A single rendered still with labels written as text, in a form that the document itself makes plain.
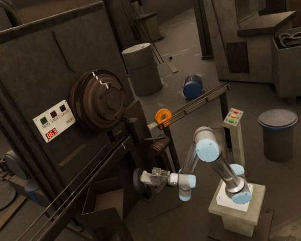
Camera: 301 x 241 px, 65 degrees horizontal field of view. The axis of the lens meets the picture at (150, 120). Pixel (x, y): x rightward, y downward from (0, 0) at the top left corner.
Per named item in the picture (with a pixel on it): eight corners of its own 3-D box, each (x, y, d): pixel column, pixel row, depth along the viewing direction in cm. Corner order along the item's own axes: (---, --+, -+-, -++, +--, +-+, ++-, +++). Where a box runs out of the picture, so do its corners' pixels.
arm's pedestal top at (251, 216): (265, 189, 173) (265, 185, 171) (256, 226, 151) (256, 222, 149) (222, 180, 191) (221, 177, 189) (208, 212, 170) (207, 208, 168)
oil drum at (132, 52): (129, 96, 486) (114, 54, 445) (145, 84, 525) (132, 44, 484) (153, 96, 451) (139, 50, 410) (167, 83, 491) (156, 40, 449)
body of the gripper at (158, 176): (151, 167, 150) (171, 169, 148) (152, 177, 154) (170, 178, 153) (150, 175, 143) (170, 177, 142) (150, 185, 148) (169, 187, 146)
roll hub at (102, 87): (103, 127, 172) (87, 93, 159) (125, 108, 190) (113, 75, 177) (108, 127, 168) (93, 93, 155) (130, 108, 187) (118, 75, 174)
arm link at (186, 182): (195, 191, 145) (195, 181, 140) (176, 189, 146) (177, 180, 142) (195, 181, 151) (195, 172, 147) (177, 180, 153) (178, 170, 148)
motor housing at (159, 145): (161, 187, 241) (146, 145, 216) (171, 172, 255) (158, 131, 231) (172, 190, 233) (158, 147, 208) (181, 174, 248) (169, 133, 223)
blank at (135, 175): (131, 183, 142) (136, 182, 141) (135, 163, 155) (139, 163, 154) (139, 198, 151) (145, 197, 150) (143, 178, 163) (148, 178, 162)
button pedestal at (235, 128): (228, 175, 229) (219, 121, 201) (235, 158, 245) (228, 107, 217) (245, 178, 220) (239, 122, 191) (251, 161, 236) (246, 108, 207)
